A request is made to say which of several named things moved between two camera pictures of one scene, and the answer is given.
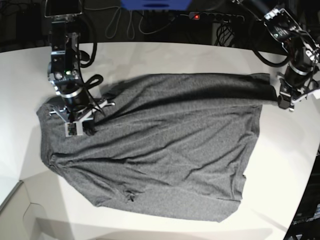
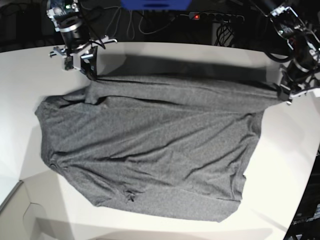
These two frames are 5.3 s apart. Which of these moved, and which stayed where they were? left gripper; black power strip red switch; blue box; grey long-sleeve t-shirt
Moved: left gripper
Stayed: black power strip red switch; blue box; grey long-sleeve t-shirt
